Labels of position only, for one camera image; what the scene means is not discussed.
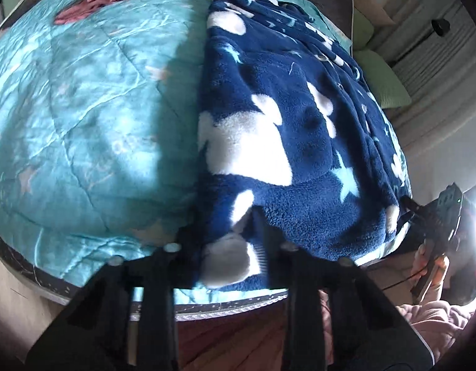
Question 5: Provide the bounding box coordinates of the green pillow back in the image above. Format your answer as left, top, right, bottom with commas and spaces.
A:
353, 9, 375, 50

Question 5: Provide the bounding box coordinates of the turquoise star quilt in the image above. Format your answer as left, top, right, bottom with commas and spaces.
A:
0, 0, 338, 300

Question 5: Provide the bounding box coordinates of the green pillow front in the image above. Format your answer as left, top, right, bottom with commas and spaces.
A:
354, 49, 411, 109

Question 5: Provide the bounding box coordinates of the navy fleece mouse-print onesie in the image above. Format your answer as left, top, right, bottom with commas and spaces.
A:
195, 0, 411, 291

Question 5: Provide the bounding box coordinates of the person's right hand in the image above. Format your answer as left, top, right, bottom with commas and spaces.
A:
411, 239, 450, 304

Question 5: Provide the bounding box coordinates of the black floor lamp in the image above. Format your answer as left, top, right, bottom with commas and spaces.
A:
389, 18, 451, 68

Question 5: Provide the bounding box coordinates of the grey pleated curtain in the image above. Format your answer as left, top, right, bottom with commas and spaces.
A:
370, 0, 476, 153

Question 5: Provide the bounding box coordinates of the beige pillow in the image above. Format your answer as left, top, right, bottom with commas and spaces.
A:
354, 0, 395, 28

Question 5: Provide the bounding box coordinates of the green pillow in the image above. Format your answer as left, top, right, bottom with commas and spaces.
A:
353, 9, 375, 50
354, 49, 411, 109

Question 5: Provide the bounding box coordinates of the pink fleece sleeve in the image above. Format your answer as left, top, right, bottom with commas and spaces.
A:
397, 301, 474, 363

